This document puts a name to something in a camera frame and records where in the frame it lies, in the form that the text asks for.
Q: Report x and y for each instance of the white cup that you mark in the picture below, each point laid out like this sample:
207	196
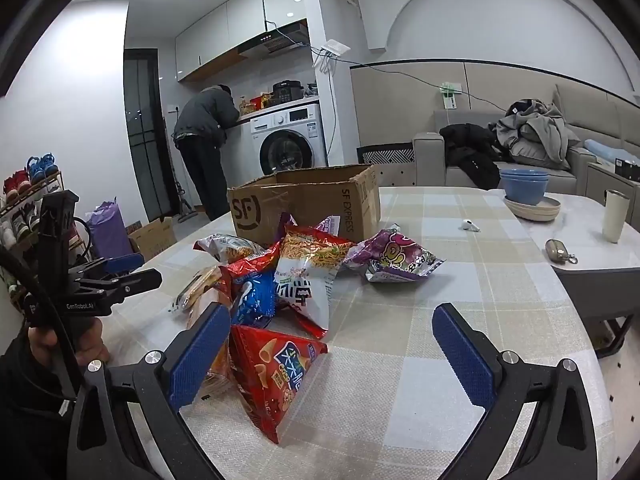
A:
615	215

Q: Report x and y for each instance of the white upper cabinets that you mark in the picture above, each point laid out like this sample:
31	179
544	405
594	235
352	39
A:
225	30

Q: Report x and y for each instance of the silver noodle snack packet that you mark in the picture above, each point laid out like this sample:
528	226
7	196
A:
225	247

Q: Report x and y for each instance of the shoe rack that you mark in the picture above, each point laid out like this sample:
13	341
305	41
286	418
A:
20	220

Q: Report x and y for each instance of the small black box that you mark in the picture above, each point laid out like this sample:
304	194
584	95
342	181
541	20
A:
627	167

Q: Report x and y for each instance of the blue bowl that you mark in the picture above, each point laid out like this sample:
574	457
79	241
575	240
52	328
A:
522	173
522	192

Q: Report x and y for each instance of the purple bag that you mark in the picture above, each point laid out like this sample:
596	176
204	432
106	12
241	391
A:
107	230

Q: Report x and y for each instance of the beige key pouch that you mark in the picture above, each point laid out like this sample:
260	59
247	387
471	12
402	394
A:
556	250

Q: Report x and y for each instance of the orange white noodle snack packet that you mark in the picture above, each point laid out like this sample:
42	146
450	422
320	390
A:
305	270

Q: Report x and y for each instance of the black glass door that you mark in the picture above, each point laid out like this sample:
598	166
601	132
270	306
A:
145	125

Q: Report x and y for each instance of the brown cardboard box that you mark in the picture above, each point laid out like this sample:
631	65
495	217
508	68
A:
300	200

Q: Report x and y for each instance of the white washing machine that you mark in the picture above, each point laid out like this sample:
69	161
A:
285	145

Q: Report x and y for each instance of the white wall router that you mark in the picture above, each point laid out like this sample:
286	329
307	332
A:
334	50

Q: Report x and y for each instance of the red shoes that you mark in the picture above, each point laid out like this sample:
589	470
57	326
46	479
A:
17	182

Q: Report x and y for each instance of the person's left hand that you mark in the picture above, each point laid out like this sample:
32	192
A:
47	340

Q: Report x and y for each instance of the light blue pillow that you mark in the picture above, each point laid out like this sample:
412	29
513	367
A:
600	149

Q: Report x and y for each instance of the black range hood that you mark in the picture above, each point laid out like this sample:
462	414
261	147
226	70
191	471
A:
275	40

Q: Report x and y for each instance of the purple snack packet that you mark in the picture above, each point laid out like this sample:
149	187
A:
395	257

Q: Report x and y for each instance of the wall outlet with charger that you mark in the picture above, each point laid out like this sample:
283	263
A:
450	92

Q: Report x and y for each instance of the person's left forearm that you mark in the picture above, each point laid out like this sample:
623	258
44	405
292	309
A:
25	420

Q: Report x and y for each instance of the blue shoes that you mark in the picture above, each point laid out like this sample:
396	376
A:
42	165

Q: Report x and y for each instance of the grey clothes pile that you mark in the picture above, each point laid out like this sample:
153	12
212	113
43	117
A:
537	132

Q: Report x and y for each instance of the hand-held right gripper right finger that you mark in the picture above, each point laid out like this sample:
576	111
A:
462	355

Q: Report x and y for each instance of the black jacket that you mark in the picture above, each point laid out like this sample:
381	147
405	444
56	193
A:
472	152

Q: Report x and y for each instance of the small cardboard box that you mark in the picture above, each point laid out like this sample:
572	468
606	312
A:
155	235

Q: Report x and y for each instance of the red triangular chip packet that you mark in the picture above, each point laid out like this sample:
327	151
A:
270	375

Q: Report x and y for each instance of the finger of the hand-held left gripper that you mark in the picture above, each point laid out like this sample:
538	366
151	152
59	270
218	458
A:
122	262
135	280

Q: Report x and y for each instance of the orange bread packet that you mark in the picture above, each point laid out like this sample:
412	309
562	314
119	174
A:
202	287

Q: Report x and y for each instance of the white earbud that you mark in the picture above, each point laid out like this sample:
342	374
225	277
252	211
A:
470	226

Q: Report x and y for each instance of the red yellow food packets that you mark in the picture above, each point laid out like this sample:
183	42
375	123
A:
255	102

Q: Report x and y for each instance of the marble coffee table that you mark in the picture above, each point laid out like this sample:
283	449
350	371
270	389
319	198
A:
585	270

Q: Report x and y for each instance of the blue cookie packet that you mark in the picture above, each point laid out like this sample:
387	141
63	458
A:
255	300

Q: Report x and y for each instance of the beige plate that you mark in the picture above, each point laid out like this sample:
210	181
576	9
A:
532	210

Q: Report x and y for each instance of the checked tablecloth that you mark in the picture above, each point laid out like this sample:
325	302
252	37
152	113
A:
450	310

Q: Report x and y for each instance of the black pressure cooker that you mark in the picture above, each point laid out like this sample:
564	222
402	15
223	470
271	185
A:
286	91

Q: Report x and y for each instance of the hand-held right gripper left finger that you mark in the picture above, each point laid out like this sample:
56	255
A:
197	355

